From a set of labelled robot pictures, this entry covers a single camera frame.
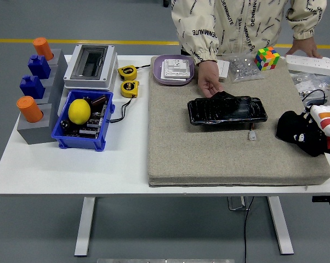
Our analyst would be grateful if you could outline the black table controller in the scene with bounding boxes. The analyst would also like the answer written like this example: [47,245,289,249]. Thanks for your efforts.
[311,195,330,212]

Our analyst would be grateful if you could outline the blue plastic bin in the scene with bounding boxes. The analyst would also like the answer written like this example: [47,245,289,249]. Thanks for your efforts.
[50,89,116,152]

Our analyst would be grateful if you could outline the colourful puzzle cube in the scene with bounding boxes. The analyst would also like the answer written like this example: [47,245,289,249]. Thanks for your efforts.
[254,46,280,71]

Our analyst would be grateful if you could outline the blue plastic block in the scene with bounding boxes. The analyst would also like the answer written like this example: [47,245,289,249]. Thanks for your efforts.
[19,75,45,100]
[27,54,51,79]

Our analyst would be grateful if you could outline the yellow tape measure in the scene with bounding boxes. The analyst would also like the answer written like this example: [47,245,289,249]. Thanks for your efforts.
[117,65,138,82]
[120,80,140,99]

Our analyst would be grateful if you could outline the purple tray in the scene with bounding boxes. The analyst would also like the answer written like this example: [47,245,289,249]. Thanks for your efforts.
[152,54,195,87]

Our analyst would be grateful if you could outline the white power strip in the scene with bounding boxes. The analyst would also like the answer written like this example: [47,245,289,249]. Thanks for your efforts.
[285,54,330,77]

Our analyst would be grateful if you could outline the clear bag of metal nuts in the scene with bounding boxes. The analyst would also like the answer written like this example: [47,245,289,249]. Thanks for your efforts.
[226,52,265,84]

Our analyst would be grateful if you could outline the black glossy panel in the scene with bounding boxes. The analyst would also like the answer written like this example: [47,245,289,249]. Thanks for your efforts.
[187,91,269,127]

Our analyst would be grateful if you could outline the circuit boards pile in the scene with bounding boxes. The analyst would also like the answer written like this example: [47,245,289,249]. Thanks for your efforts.
[59,94,109,139]

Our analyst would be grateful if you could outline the clear bags of small parts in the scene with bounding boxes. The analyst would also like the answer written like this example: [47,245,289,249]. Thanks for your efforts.
[289,71,330,97]

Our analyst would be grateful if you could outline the white connector with wires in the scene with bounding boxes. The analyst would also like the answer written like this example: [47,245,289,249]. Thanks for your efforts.
[247,123,258,141]

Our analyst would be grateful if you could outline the person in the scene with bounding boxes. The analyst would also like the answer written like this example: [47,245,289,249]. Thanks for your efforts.
[170,0,328,65]

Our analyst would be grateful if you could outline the yellow lemon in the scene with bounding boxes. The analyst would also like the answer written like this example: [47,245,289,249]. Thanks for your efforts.
[67,99,92,125]

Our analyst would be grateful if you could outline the person's left hand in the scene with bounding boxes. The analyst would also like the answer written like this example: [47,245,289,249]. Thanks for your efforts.
[285,37,323,59]

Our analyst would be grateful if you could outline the grey stepped block holder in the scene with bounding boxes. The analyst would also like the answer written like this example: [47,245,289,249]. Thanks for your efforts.
[16,48,69,145]

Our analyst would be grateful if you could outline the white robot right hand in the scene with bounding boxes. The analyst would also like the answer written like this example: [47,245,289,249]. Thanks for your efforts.
[291,105,330,151]

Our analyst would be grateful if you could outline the grey control box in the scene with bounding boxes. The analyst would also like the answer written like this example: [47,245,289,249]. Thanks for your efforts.
[227,196,251,211]

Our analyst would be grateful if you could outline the person's right hand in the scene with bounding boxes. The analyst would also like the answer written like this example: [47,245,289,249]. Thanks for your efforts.
[197,60,225,98]

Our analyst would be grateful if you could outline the orange cylinder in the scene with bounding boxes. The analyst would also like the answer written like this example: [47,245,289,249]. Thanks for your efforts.
[16,96,44,123]
[32,37,54,61]

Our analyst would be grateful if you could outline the grey-brown mat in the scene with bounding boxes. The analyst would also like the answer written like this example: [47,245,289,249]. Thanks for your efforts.
[147,56,330,188]

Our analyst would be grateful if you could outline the white table leg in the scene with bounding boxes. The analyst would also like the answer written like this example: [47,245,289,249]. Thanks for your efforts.
[73,196,96,258]
[266,196,294,255]

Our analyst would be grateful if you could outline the white socket plate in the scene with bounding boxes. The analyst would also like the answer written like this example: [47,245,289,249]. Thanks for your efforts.
[161,59,191,81]

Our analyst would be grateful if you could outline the black power cable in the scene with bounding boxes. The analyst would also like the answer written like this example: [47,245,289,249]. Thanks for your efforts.
[243,196,255,263]

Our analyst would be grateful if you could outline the grey-white electrical enclosure box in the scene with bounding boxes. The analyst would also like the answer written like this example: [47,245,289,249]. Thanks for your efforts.
[62,44,118,92]

